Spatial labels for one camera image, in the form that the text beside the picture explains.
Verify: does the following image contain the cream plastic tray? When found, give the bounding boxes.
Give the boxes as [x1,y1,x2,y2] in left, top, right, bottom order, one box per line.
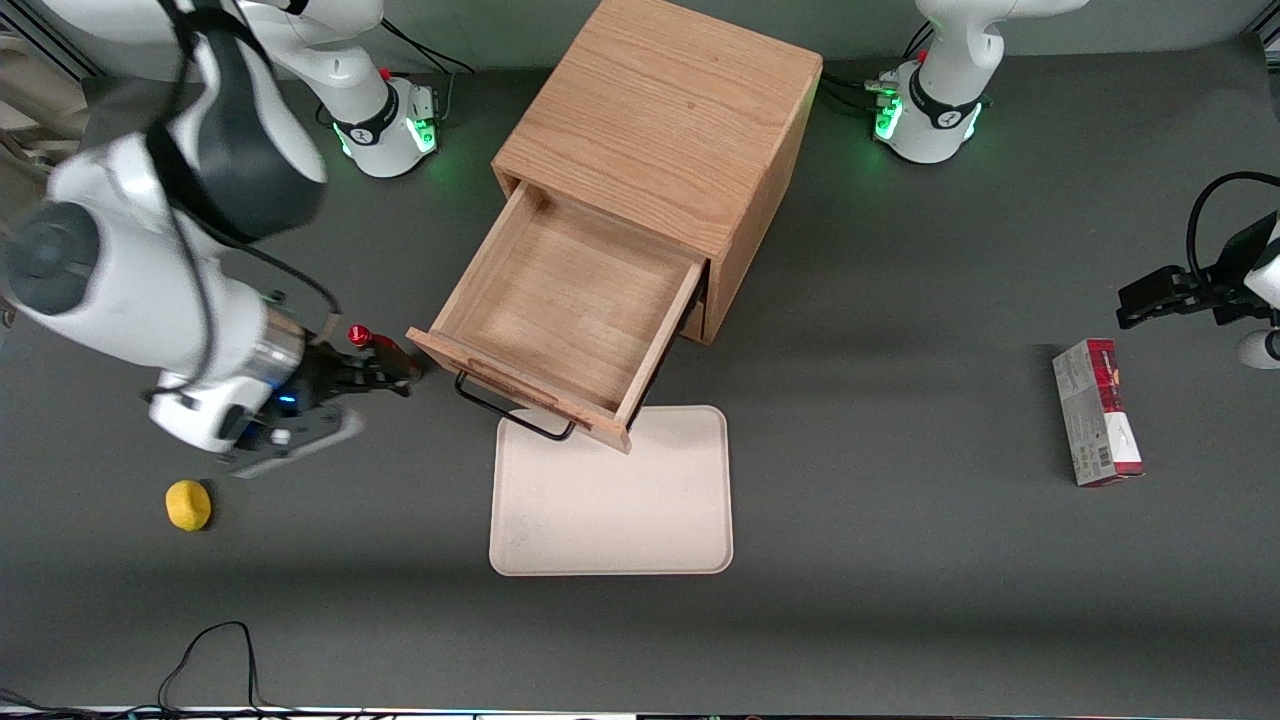
[488,405,734,577]

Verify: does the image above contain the red cola bottle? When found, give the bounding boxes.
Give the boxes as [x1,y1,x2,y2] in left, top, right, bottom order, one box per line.
[346,324,423,379]

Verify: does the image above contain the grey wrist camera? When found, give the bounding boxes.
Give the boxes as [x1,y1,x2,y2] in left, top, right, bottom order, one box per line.
[1235,328,1280,372]
[222,408,367,479]

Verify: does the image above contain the red and grey carton box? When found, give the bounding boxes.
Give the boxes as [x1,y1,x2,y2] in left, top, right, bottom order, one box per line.
[1052,338,1145,488]

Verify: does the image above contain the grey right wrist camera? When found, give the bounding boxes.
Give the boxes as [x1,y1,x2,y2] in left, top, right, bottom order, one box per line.
[222,408,367,479]

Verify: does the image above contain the black cables at right arm base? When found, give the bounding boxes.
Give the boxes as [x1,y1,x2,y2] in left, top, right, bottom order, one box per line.
[380,18,477,113]

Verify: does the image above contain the aluminium frame profile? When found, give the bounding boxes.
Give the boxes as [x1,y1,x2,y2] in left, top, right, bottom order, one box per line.
[0,0,97,83]

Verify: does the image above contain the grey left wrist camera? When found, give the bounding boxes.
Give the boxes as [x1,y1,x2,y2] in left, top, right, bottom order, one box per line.
[1235,328,1280,372]

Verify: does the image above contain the wooden drawer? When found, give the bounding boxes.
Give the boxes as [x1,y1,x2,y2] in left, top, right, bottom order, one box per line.
[405,180,711,455]

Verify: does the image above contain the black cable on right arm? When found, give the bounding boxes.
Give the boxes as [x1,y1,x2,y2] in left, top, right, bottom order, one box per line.
[145,0,343,373]

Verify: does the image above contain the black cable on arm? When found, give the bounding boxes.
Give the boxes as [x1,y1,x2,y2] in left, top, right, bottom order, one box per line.
[145,0,343,373]
[1186,171,1280,293]

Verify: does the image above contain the wooden drawer cabinet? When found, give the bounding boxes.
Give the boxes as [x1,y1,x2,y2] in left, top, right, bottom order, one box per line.
[490,0,824,347]

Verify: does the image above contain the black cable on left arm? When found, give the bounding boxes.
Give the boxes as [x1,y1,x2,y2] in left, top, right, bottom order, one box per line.
[1186,171,1280,293]

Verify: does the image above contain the yellow toy lemon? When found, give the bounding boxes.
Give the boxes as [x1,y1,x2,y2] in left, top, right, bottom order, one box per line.
[165,479,213,532]

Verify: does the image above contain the black cable at table edge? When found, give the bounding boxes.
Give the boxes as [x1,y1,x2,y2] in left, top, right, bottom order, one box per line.
[0,621,301,717]

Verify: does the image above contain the black wire drawer handle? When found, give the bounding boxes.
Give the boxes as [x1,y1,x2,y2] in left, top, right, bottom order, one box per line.
[454,370,579,442]

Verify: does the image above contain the black cables at arm base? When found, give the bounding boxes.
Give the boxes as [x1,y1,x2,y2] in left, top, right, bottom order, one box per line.
[380,18,477,113]
[818,22,936,119]

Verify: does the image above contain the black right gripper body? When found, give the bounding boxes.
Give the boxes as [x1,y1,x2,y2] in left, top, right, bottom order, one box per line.
[264,338,377,427]

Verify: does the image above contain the black cables at left arm base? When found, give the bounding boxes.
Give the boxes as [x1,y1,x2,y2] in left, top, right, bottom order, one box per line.
[818,22,936,119]

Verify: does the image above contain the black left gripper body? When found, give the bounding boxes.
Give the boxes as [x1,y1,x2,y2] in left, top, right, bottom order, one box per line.
[1160,215,1276,327]

